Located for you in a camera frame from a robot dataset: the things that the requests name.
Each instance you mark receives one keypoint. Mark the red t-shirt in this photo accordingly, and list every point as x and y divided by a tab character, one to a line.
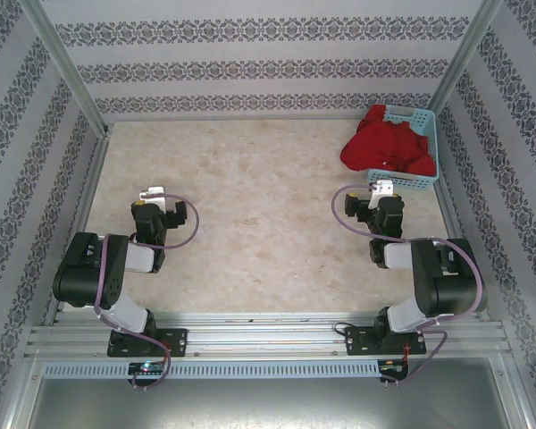
384	143

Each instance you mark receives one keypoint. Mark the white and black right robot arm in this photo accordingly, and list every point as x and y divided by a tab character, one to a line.
446	290

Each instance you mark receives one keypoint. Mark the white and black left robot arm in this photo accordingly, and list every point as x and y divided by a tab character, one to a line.
89	268

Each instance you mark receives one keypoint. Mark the light blue plastic basket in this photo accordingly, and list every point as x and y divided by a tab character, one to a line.
423	123

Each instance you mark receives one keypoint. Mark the small circuit board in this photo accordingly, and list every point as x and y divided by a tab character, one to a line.
393	366
147	367

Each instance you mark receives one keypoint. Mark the grey metal sheet panel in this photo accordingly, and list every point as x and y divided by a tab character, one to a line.
268	402

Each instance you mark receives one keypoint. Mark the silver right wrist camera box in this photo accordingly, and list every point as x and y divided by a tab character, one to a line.
382	192

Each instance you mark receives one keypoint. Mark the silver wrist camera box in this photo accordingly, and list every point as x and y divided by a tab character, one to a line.
382	192
153	195

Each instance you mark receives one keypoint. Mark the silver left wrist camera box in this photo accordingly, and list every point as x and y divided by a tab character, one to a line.
153	195

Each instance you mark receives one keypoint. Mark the aluminium side rail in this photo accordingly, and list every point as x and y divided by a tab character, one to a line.
453	214
81	214

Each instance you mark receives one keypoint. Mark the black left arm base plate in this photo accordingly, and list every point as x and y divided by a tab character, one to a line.
178	342

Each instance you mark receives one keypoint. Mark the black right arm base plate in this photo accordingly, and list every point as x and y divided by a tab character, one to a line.
355	339

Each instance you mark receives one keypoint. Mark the aluminium frame post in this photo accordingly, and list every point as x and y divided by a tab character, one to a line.
71	71
464	53

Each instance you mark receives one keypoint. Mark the aluminium mounting rail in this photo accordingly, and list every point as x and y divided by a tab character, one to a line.
268	339

